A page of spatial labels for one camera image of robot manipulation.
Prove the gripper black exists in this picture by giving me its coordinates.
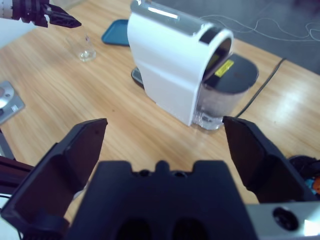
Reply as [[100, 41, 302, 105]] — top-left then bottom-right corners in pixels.
[[11, 0, 82, 28]]

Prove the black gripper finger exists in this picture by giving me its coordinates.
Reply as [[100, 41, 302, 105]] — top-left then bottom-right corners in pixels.
[[221, 115, 320, 205], [0, 117, 109, 233]]

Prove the clear glass cup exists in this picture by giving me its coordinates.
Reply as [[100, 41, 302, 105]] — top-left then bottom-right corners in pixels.
[[65, 33, 97, 63]]

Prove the silver coffee machine lever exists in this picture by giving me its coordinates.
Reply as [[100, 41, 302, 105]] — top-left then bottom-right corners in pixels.
[[129, 0, 216, 38]]

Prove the dark coffee machine water tank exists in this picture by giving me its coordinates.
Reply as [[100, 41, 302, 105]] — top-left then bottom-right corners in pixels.
[[193, 53, 260, 133]]

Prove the white capsule coffee machine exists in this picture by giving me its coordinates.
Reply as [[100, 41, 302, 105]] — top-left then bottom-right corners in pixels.
[[126, 0, 235, 127]]

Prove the black capsule holder with rods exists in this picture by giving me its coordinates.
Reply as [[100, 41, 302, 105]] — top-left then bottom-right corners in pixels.
[[287, 154, 320, 183]]

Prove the teal rectangular tray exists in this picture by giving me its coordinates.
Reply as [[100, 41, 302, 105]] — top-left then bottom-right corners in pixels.
[[101, 19, 132, 47]]

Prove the black power cord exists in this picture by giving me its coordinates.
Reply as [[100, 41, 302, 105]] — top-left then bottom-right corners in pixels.
[[234, 57, 287, 118]]

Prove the grey mount plate dark post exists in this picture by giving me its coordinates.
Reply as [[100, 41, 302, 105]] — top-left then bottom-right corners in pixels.
[[0, 80, 26, 125]]

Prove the white floor cable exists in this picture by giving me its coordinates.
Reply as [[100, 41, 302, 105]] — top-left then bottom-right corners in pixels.
[[199, 14, 320, 42]]

